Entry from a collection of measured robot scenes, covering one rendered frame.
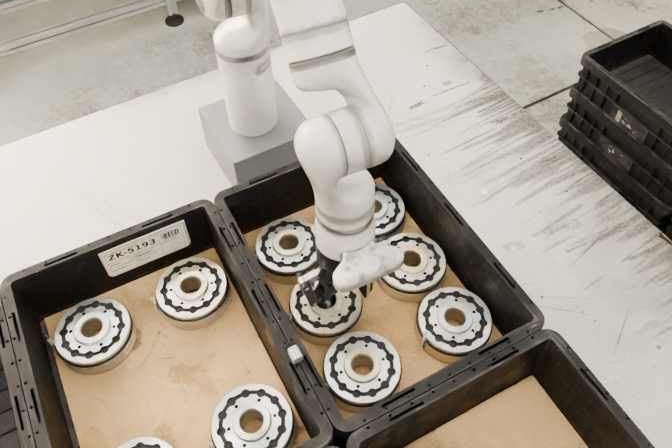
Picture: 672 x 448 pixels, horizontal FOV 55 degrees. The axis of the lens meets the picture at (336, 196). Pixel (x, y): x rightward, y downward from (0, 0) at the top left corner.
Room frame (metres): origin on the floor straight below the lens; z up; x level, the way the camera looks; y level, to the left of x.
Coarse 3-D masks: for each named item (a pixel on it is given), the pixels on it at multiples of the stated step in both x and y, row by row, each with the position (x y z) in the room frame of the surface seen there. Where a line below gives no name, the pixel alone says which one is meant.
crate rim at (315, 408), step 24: (168, 216) 0.57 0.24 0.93; (216, 216) 0.57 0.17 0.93; (96, 240) 0.53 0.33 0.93; (120, 240) 0.53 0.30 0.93; (48, 264) 0.49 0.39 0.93; (240, 264) 0.48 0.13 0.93; (0, 288) 0.45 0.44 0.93; (264, 312) 0.42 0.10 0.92; (24, 336) 0.39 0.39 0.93; (24, 360) 0.35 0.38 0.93; (288, 360) 0.35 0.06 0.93; (24, 384) 0.32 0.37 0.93; (312, 408) 0.29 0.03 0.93; (48, 432) 0.26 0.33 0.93
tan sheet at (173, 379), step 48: (144, 288) 0.51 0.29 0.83; (144, 336) 0.43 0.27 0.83; (192, 336) 0.43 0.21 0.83; (240, 336) 0.43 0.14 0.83; (96, 384) 0.36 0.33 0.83; (144, 384) 0.36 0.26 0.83; (192, 384) 0.36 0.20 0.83; (240, 384) 0.36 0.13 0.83; (96, 432) 0.30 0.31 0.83; (144, 432) 0.30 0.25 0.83; (192, 432) 0.30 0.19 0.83
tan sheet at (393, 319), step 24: (288, 216) 0.64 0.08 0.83; (312, 216) 0.64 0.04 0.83; (408, 216) 0.64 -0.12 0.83; (408, 264) 0.55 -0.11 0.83; (288, 288) 0.51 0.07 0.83; (288, 312) 0.47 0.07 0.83; (384, 312) 0.46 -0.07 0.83; (408, 312) 0.46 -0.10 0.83; (384, 336) 0.43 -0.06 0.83; (408, 336) 0.43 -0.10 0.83; (312, 360) 0.39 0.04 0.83; (408, 360) 0.39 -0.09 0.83; (432, 360) 0.39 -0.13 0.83; (408, 384) 0.36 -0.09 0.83
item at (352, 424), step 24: (288, 168) 0.66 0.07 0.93; (240, 192) 0.61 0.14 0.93; (432, 192) 0.60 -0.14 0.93; (456, 216) 0.56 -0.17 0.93; (240, 240) 0.53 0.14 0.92; (480, 240) 0.52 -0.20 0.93; (264, 288) 0.45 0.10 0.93; (528, 312) 0.41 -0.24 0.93; (288, 336) 0.38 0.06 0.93; (504, 336) 0.37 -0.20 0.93; (480, 360) 0.34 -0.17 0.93; (312, 384) 0.31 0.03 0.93; (432, 384) 0.31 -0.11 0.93; (336, 408) 0.29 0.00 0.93; (384, 408) 0.28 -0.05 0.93; (336, 432) 0.26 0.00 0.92
